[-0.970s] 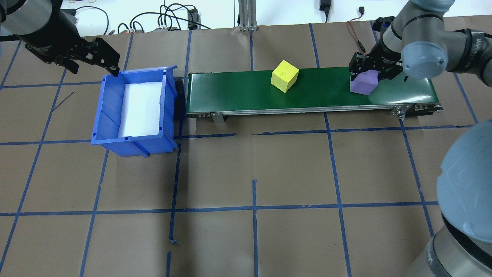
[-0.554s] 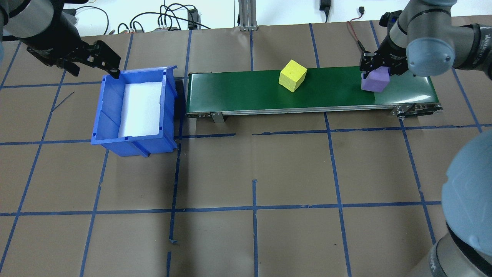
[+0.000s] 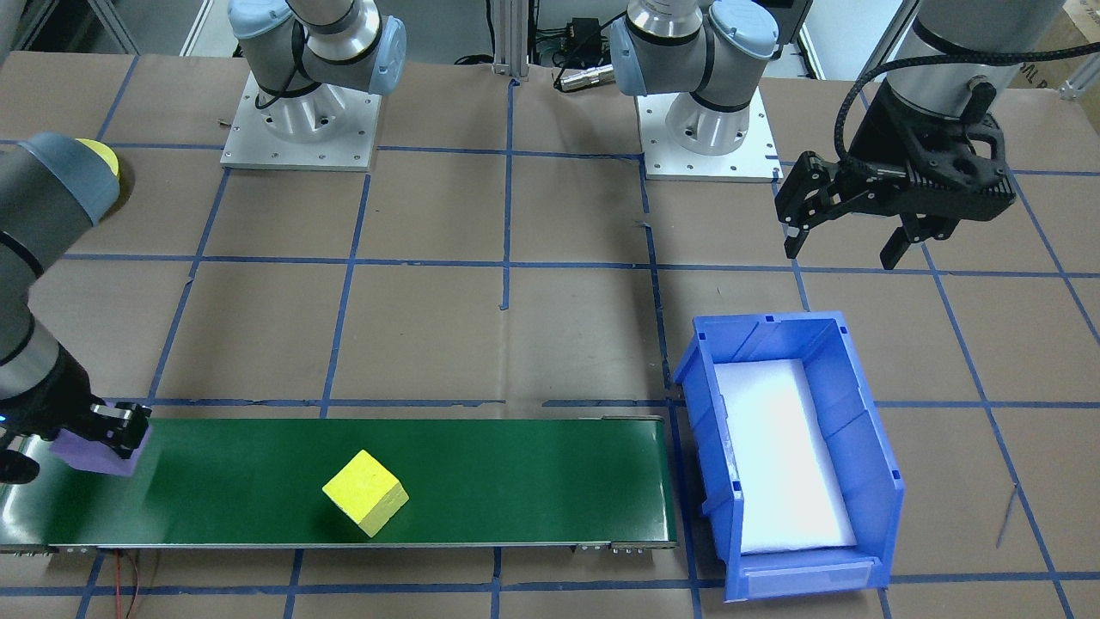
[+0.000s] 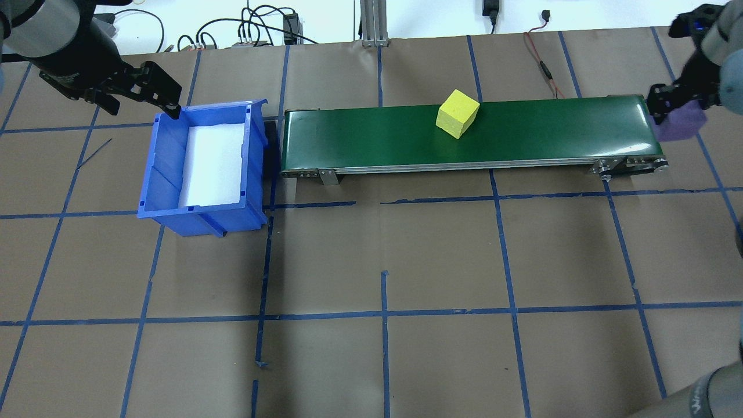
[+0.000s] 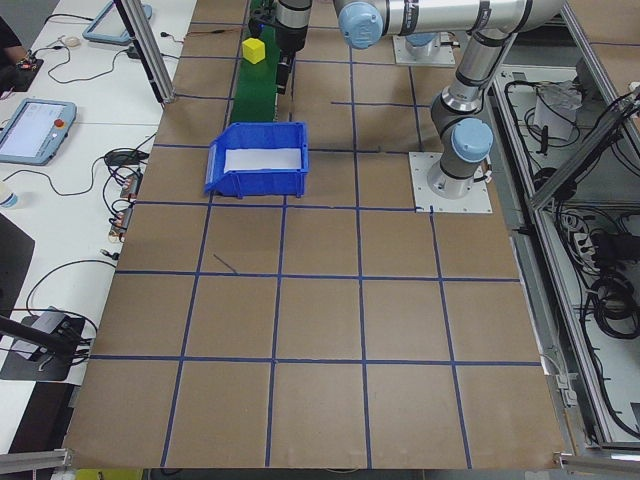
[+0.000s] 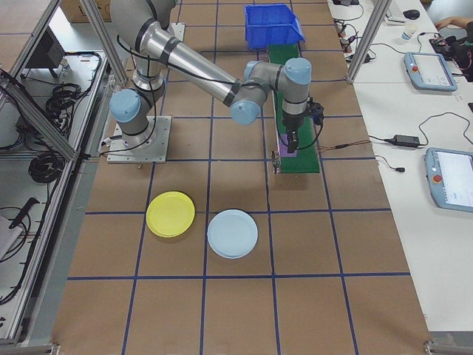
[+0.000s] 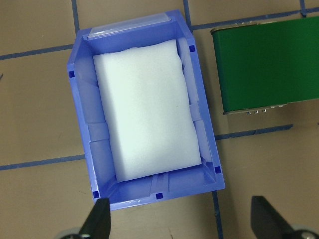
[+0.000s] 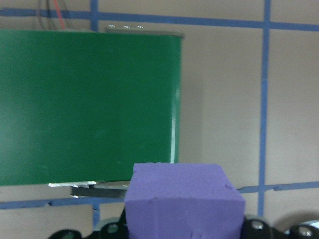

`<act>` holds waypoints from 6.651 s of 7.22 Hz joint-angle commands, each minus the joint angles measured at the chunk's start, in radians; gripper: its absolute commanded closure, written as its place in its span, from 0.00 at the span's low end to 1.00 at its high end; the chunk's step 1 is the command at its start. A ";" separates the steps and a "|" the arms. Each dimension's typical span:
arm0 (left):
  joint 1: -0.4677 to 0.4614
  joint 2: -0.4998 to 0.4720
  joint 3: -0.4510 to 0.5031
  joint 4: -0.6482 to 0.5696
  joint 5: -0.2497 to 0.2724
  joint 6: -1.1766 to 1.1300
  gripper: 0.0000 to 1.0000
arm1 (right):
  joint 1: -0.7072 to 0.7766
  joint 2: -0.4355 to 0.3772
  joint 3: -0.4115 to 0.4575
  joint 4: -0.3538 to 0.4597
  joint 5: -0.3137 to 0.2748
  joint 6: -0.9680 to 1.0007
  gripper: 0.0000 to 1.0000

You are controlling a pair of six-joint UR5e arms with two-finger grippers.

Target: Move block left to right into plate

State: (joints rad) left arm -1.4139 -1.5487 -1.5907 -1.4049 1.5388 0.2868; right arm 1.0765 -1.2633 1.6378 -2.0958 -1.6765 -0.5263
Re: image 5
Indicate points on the yellow foam block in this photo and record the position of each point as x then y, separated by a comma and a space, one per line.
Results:
253, 51

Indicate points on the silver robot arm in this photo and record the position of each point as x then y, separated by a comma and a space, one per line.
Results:
470, 75

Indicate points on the green conveyor belt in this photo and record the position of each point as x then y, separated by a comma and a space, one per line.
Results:
252, 95

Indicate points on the blue plastic storage bin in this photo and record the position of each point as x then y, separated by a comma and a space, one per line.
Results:
260, 182

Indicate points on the black power plug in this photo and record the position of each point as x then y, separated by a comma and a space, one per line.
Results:
135, 51

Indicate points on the light blue teach pendant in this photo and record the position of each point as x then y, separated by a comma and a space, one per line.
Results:
117, 20

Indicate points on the black power adapter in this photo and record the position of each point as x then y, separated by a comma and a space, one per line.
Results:
607, 245
122, 157

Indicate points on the small electronic circuit board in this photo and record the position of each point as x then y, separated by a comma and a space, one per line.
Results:
132, 186
121, 222

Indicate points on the beige tape roll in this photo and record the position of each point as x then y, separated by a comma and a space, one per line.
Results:
70, 41

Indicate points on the teach pendant with lit screen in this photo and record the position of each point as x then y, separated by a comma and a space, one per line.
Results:
35, 130

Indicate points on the person in black clothes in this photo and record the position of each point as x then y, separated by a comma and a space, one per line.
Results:
7, 40

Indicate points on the black flat panel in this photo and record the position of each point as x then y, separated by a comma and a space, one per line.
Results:
12, 270

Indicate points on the black stand base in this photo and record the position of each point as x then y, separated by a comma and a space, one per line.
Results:
30, 370

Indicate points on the aluminium profile bar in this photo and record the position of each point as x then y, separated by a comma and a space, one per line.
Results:
600, 460
35, 457

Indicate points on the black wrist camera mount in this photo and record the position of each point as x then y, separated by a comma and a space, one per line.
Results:
260, 17

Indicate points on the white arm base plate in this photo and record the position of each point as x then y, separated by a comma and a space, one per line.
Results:
400, 55
475, 202

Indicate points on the aluminium profile post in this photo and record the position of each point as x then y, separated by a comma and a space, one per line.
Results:
150, 55

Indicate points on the metal V-shaped frame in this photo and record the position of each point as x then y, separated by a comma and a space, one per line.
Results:
582, 154

